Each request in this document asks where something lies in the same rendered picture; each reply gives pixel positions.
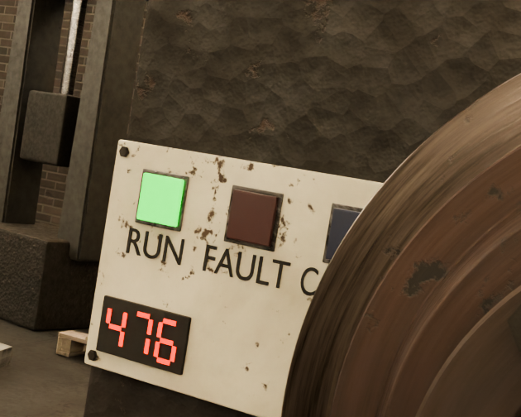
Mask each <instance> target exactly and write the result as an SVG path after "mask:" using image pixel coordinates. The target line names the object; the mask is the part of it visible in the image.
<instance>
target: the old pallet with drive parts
mask: <svg viewBox="0 0 521 417"><path fill-rule="evenodd" d="M87 341H88V334H86V333H81V332H78V331H74V330H70V331H64V332H59V337H58V343H57V349H56V354H59V355H62V356H66V357H73V356H78V355H82V354H85V353H86V347H87V345H85V346H84V344H87Z"/></svg>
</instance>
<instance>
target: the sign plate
mask: <svg viewBox="0 0 521 417"><path fill-rule="evenodd" d="M144 173H149V174H154V175H162V176H167V177H171V178H176V179H181V180H184V187H183V193H182V199H181V204H180V209H179V219H178V224H177V227H172V226H168V225H164V224H159V223H153V222H148V221H145V220H140V219H137V218H136V216H137V211H138V206H139V200H140V195H141V185H142V180H143V174H144ZM382 184H383V183H380V182H375V181H369V180H360V179H355V178H350V177H345V176H340V175H330V174H325V173H320V172H315V171H310V170H301V169H295V168H290V167H285V166H280V165H271V164H266V163H260V162H255V161H246V160H241V159H236V158H231V157H225V156H216V155H211V154H206V153H201V152H196V151H186V150H181V149H176V148H171V147H166V146H157V145H151V144H146V143H141V142H136V141H126V140H119V142H118V146H117V155H116V161H115V166H114V172H113V178H112V188H111V193H110V199H109V204H108V214H107V220H106V225H105V230H104V236H103V246H102V251H101V257H100V262H99V268H98V278H97V284H96V289H95V295H94V300H93V310H92V315H91V321H90V326H89V332H88V341H87V347H86V353H85V359H84V362H85V363H86V364H89V365H91V366H95V367H99V368H102V369H105V370H108V371H112V372H116V373H118V374H121V375H124V376H129V377H131V378H134V379H137V380H140V381H144V382H147V383H151V384H153V385H156V386H161V387H164V388H166V389H169V390H172V391H177V392H179V393H183V394H186V395H190V396H193V397H196V398H199V399H201V400H206V401H209V402H212V403H215V404H218V405H222V406H225V407H228V408H231V409H234V410H239V411H241V412H244V413H247V414H250V415H254V416H257V417H281V410H282V404H283V399H284V390H285V387H286V382H287V378H288V374H289V368H290V363H291V360H292V356H293V354H294V349H295V345H296V343H297V340H298V336H299V332H300V329H301V327H302V324H303V322H304V318H305V315H306V313H307V311H308V307H309V305H310V303H311V301H312V298H313V295H314V293H315V291H316V289H317V287H318V284H319V282H320V280H321V279H322V277H323V274H324V272H325V270H326V269H327V266H328V264H329V262H330V260H328V259H326V254H327V245H328V239H329V234H330V229H331V224H332V215H333V210H334V208H339V209H346V210H351V211H356V212H361V211H362V209H363V208H364V207H365V206H366V205H367V204H368V202H369V201H370V199H371V198H372V197H373V195H374V194H375V193H376V192H377V190H378V189H379V188H380V187H381V185H382ZM234 189H239V190H243V191H248V192H252V193H258V194H266V195H270V196H275V197H278V204H277V209H276V215H275V224H274V229H273V234H272V239H271V244H270V247H266V246H262V245H257V244H253V243H249V242H242V241H238V240H234V239H230V238H227V237H226V235H227V226H228V221H229V215H230V210H231V205H232V196H233V190H234ZM108 309H112V314H111V319H110V324H114V325H117V326H120V327H122V317H123V313H127V322H126V327H125V328H123V327H122V329H121V331H117V330H115V329H111V328H109V323H106V319H107V313H108ZM137 311H139V312H142V313H145V314H149V315H150V319H151V320H153V324H152V330H151V335H150V334H147V329H148V323H149V319H145V318H142V317H139V316H137ZM164 319H169V320H173V321H175V322H176V326H173V325H169V324H164V323H163V320H164ZM159 322H161V323H163V327H162V332H161V337H160V338H164V339H167V340H170V341H173V346H174V347H176V352H175V358H174V362H172V361H170V356H171V350H172V346H170V345H167V344H164V343H160V338H158V337H156V335H157V330H158V325H159ZM120 332H124V339H123V345H122V347H120V346H118V344H119V338H120ZM146 339H150V345H149V351H148V354H145V353H144V349H145V344H146ZM155 342H159V343H160V347H159V352H158V357H159V358H163V359H165V360H168V361H170V365H169V366H168V365H165V364H163V363H159V362H157V357H154V351H155Z"/></svg>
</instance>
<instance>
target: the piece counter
mask: <svg viewBox="0 0 521 417"><path fill-rule="evenodd" d="M111 314H112V309H108V313H107V319H106V323H109V328H111V329H115V330H117V331H121V329H122V327H123V328H125V327H126V322H127V313H123V317H122V327H120V326H117V325H114V324H110V319H111ZM137 316H139V317H142V318H145V319H149V323H148V329H147V334H150V335H151V330H152V324H153V320H151V319H150V315H149V314H145V313H142V312H139V311H137ZM163 323H164V324H169V325H173V326H176V322H175V321H173V320H169V319H164V320H163ZM163 323H161V322H159V325H158V330H157V335H156V337H158V338H160V337H161V332H162V327H163ZM123 339H124V332H120V338H119V344H118V346H120V347H122V345H123ZM160 343H164V344H167V345H170V346H172V350H171V356H170V361H172V362H174V358H175V352H176V347H174V346H173V341H170V340H167V339H164V338H160ZM160 343H159V342H155V351H154V357H157V362H159V363H163V364H165V365H168V366H169V365H170V361H168V360H165V359H163V358H159V357H158V352H159V347H160ZM149 345H150V339H146V344H145V349H144V353H145V354H148V351H149Z"/></svg>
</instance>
